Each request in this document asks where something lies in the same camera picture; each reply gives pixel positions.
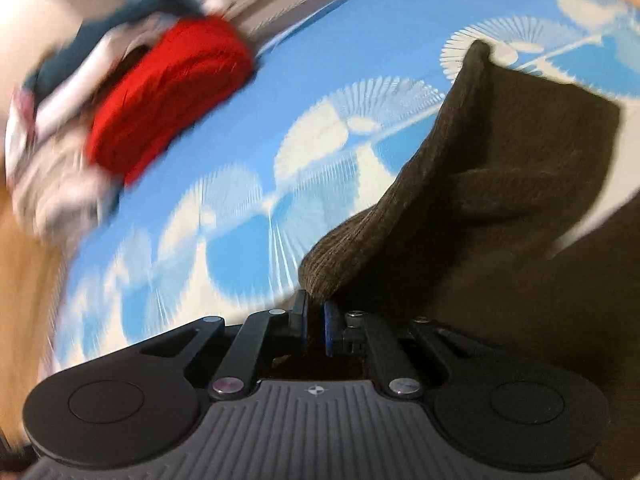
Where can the white folded quilt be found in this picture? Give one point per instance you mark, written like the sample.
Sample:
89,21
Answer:
70,90

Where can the blue white printed bed sheet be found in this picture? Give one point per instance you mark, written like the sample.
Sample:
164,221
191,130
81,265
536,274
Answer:
325,60

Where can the wooden bed headboard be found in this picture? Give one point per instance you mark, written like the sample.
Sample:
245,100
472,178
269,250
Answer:
25,300

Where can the teal shark plush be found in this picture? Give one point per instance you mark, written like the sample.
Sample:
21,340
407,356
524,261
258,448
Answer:
140,2

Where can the white fleece folded blanket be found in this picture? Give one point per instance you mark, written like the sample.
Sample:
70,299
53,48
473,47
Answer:
55,195

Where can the red folded blanket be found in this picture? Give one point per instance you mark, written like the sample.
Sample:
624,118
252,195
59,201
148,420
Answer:
170,100

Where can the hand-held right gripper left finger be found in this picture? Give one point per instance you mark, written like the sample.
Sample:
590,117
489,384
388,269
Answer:
302,325

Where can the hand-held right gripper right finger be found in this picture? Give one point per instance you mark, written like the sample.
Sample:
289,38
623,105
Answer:
330,330

